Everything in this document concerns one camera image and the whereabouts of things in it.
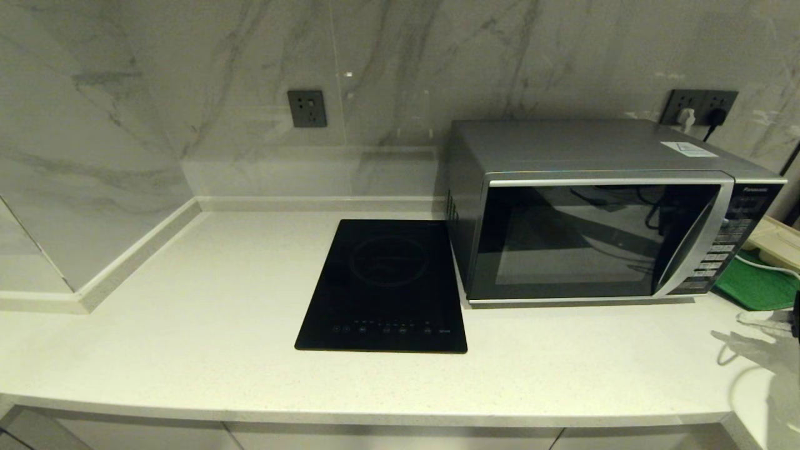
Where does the dark glass microwave door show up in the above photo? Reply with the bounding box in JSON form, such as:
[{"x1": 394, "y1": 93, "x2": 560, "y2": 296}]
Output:
[{"x1": 469, "y1": 178, "x2": 735, "y2": 304}]

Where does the silver microwave oven body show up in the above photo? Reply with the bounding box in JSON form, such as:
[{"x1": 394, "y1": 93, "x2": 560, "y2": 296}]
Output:
[{"x1": 445, "y1": 119, "x2": 788, "y2": 307}]

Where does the green cutting board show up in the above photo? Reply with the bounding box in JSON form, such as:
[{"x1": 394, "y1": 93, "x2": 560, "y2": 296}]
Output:
[{"x1": 714, "y1": 250, "x2": 800, "y2": 311}]

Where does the cream power strip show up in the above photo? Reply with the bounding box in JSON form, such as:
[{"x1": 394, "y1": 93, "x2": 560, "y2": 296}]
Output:
[{"x1": 747, "y1": 216, "x2": 800, "y2": 273}]

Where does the black induction cooktop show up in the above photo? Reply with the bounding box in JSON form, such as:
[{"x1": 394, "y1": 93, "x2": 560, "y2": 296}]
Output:
[{"x1": 295, "y1": 219, "x2": 468, "y2": 354}]

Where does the beige corner cabinet panel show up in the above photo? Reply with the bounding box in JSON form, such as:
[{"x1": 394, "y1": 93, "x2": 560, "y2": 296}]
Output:
[{"x1": 0, "y1": 406, "x2": 94, "y2": 450}]

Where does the white power cable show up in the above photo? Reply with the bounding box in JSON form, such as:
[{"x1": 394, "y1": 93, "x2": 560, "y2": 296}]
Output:
[{"x1": 736, "y1": 253, "x2": 800, "y2": 279}]

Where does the grey double wall socket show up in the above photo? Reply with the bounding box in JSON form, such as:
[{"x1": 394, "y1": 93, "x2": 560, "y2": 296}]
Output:
[{"x1": 661, "y1": 90, "x2": 739, "y2": 127}]

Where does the grey single wall socket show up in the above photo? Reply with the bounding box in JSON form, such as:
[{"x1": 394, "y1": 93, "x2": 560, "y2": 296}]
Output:
[{"x1": 287, "y1": 90, "x2": 328, "y2": 129}]

